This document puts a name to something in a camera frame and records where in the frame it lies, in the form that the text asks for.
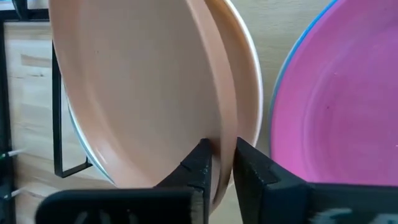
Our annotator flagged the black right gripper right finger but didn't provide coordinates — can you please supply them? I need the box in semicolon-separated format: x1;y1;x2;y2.
233;136;398;224

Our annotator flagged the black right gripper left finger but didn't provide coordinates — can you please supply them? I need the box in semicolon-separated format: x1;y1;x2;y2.
35;138;213;224

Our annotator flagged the teal plate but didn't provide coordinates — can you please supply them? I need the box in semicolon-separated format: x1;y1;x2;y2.
65;99;118;187

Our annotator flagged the purple pink plate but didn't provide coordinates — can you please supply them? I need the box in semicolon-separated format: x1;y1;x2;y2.
269;0;398;187

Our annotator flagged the peach plate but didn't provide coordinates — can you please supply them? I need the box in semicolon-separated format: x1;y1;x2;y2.
48;0;239;212

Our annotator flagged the cream white plate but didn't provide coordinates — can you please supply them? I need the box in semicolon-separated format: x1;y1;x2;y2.
203;0;264;147

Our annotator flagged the blue plate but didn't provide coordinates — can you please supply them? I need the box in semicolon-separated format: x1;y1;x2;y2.
267;0;340;162

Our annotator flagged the black aluminium frame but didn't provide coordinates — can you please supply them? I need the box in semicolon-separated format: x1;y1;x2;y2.
0;0;50;224

